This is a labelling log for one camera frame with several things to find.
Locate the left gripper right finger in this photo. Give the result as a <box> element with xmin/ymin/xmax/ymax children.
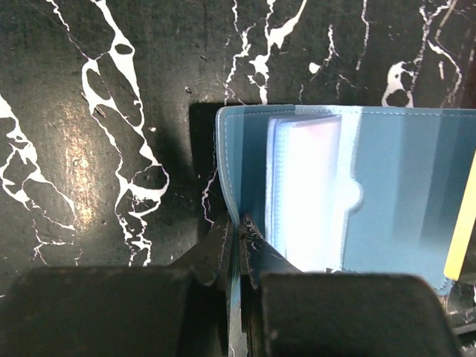
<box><xmin>237</xmin><ymin>216</ymin><xmax>460</xmax><ymax>356</ymax></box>

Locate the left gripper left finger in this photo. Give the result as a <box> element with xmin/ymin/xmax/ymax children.
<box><xmin>1</xmin><ymin>213</ymin><xmax>234</xmax><ymax>356</ymax></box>

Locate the blue card holder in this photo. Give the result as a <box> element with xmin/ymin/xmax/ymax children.
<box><xmin>214</xmin><ymin>103</ymin><xmax>476</xmax><ymax>297</ymax></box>

